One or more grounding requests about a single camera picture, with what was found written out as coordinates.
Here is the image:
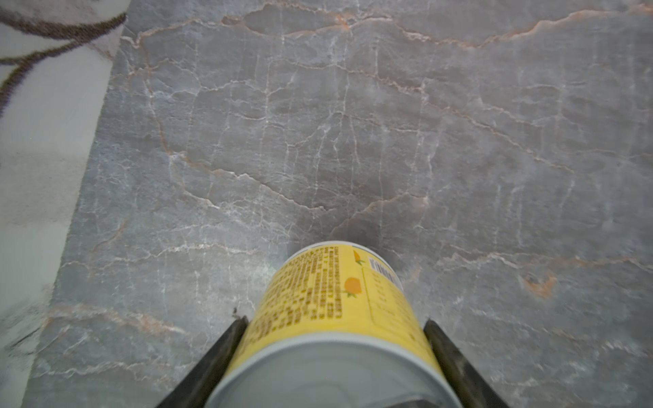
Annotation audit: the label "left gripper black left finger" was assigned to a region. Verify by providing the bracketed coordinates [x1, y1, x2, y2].
[156, 316, 249, 408]

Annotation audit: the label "yellow label can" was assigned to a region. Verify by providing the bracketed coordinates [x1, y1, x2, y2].
[207, 241, 460, 407]

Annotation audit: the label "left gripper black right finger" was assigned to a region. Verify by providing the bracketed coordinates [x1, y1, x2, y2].
[423, 320, 509, 408]

